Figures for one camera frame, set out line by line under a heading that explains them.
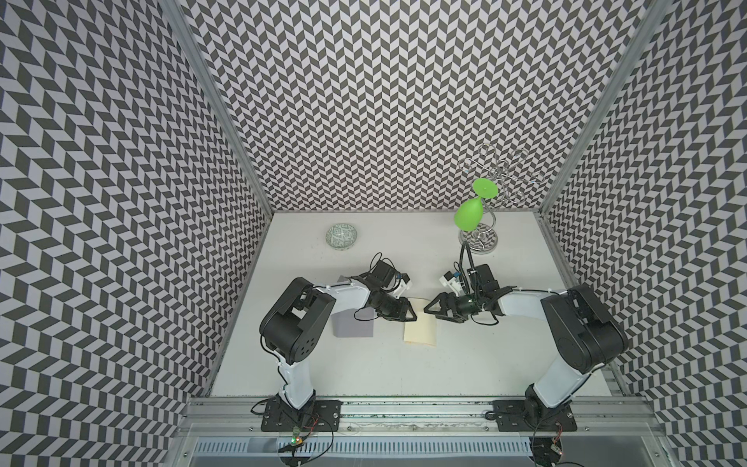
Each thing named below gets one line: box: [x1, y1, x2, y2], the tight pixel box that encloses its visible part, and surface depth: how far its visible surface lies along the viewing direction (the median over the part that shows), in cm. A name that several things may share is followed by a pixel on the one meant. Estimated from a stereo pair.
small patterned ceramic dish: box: [324, 222, 358, 252], surface depth 110 cm
